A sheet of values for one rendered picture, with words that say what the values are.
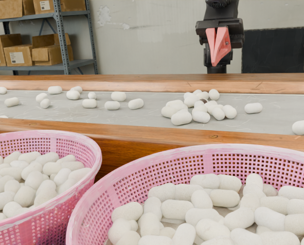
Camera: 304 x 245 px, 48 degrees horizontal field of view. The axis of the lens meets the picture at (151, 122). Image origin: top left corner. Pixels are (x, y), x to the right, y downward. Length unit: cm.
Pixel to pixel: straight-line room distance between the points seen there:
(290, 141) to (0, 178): 36
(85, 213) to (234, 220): 13
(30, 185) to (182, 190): 19
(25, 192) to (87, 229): 13
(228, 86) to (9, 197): 53
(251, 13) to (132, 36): 103
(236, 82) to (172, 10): 215
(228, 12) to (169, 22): 213
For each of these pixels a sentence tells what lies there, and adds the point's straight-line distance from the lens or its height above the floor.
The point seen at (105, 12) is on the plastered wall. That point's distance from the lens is 321.
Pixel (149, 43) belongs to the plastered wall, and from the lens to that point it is 300.
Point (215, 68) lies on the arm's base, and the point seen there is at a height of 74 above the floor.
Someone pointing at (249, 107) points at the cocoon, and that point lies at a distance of 62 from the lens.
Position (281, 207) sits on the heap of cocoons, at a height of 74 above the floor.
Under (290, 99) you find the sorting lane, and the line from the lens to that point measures 72.
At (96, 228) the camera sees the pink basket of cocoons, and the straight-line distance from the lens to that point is 33.
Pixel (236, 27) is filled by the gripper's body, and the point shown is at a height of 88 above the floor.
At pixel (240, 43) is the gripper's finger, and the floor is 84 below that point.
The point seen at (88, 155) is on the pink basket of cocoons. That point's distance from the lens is 46.
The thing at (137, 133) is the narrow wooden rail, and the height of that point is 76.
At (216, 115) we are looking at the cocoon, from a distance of 58.
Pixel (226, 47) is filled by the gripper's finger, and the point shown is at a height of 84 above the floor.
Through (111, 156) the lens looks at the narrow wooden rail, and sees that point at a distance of 49.
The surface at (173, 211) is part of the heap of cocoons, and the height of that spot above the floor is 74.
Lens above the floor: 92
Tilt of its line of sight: 18 degrees down
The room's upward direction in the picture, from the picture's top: 5 degrees counter-clockwise
